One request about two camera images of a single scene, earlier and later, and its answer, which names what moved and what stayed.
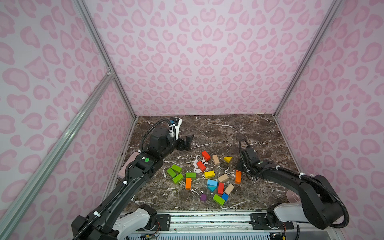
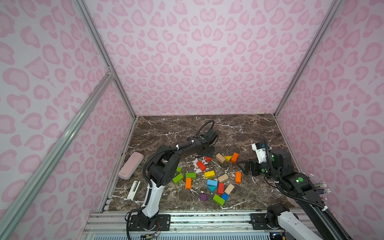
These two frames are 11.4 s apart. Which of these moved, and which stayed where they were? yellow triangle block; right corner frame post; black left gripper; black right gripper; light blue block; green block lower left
Moved: black right gripper; black left gripper
Stayed: light blue block; green block lower left; yellow triangle block; right corner frame post
